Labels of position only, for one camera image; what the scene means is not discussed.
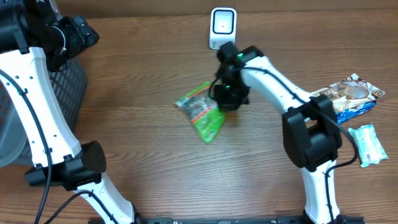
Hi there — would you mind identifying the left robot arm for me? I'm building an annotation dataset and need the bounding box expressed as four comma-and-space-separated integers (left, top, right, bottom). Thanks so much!
1, 1, 140, 223

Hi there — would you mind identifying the teal white snack packet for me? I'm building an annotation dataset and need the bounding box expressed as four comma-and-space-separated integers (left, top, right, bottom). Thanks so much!
348, 123, 389, 168

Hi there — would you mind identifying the beige brown snack pouch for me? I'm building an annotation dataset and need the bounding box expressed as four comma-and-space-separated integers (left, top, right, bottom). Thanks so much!
312, 73, 385, 113

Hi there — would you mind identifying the blue snack bar wrapper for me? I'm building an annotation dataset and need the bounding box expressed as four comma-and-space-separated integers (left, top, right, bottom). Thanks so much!
335, 101, 377, 124

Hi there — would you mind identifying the white barcode scanner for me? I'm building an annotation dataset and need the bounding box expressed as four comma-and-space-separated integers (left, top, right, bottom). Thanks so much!
209, 7, 237, 50

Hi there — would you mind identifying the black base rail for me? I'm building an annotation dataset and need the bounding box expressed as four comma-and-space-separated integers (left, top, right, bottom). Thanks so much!
88, 216, 365, 224

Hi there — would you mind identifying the green red snack bag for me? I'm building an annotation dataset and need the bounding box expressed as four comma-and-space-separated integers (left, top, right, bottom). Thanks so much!
174, 82, 225, 144

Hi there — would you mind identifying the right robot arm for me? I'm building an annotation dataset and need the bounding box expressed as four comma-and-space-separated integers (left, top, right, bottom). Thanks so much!
209, 42, 342, 223

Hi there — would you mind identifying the grey plastic mesh basket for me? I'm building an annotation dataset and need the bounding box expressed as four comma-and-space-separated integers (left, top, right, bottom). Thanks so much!
1, 58, 88, 167

